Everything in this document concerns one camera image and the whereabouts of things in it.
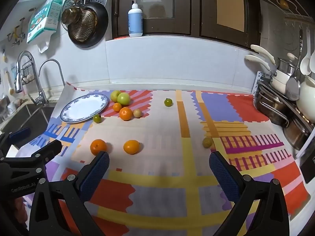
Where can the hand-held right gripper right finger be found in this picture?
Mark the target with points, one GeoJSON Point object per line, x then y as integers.
{"type": "Point", "coordinates": [221, 174]}

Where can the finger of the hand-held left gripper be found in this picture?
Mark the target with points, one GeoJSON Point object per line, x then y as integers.
{"type": "Point", "coordinates": [21, 134]}
{"type": "Point", "coordinates": [49, 150]}

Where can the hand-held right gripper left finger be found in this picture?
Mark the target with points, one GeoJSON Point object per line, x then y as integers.
{"type": "Point", "coordinates": [98, 169]}

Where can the green tomato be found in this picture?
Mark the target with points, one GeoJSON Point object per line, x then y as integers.
{"type": "Point", "coordinates": [97, 119]}
{"type": "Point", "coordinates": [168, 102]}

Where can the blue patterned white plate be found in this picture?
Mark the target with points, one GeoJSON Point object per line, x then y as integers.
{"type": "Point", "coordinates": [81, 109]}

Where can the small orange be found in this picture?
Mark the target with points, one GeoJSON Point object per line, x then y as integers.
{"type": "Point", "coordinates": [117, 107]}

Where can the small beige fruit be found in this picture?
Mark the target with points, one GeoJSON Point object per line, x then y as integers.
{"type": "Point", "coordinates": [137, 113]}

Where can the steel sink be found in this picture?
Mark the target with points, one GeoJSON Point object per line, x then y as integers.
{"type": "Point", "coordinates": [27, 118]}

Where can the yellow-green lime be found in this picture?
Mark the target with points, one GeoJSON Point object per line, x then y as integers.
{"type": "Point", "coordinates": [208, 142]}

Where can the colourful patterned mat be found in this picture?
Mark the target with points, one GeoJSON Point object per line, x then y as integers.
{"type": "Point", "coordinates": [160, 137]}

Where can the green apple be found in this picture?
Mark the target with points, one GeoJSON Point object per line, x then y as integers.
{"type": "Point", "coordinates": [123, 99]}

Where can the yellow-green apple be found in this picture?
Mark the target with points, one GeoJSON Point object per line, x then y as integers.
{"type": "Point", "coordinates": [114, 95]}

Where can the chrome gooseneck faucet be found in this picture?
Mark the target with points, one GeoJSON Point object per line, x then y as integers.
{"type": "Point", "coordinates": [50, 60]}

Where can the chrome pull-down faucet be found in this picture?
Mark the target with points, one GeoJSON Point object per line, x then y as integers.
{"type": "Point", "coordinates": [24, 54]}

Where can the steel pot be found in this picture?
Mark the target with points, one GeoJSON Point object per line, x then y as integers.
{"type": "Point", "coordinates": [268, 108]}
{"type": "Point", "coordinates": [297, 134]}

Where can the black induction cooker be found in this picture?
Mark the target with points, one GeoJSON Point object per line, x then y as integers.
{"type": "Point", "coordinates": [308, 167]}

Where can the white printed box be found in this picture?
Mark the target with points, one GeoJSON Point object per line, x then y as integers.
{"type": "Point", "coordinates": [39, 25]}

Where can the white pot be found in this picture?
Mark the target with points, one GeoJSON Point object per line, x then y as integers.
{"type": "Point", "coordinates": [281, 82]}

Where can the steel hanging ladle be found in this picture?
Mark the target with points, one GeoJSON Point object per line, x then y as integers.
{"type": "Point", "coordinates": [292, 88]}

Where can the white kettle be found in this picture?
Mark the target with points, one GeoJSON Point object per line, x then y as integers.
{"type": "Point", "coordinates": [307, 95]}

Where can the brass perforated strainer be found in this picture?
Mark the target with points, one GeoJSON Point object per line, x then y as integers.
{"type": "Point", "coordinates": [86, 25]}

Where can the teal printed box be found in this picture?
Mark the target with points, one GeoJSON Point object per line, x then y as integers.
{"type": "Point", "coordinates": [56, 12]}

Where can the brass saucepan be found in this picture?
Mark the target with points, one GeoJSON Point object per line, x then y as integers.
{"type": "Point", "coordinates": [70, 14]}

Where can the white hanging spoon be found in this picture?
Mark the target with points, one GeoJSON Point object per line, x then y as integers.
{"type": "Point", "coordinates": [306, 64]}

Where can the blue white pump bottle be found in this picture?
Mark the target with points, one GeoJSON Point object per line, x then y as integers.
{"type": "Point", "coordinates": [135, 22]}

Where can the dark wooden cabinet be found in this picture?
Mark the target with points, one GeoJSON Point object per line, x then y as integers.
{"type": "Point", "coordinates": [194, 5]}

